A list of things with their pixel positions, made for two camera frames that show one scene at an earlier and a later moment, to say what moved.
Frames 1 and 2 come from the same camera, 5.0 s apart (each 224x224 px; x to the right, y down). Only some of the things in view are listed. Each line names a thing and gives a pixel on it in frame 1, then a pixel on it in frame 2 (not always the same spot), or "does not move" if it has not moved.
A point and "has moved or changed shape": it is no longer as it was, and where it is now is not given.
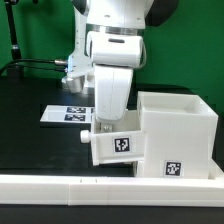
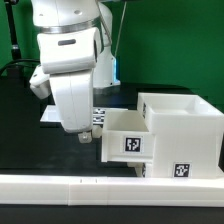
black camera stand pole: x=14 y=71 does not move
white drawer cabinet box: x=180 y=136 has moved or changed shape
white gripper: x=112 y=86 -> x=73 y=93
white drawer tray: x=117 y=142 has moved or changed shape
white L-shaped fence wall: x=84 y=190 does not move
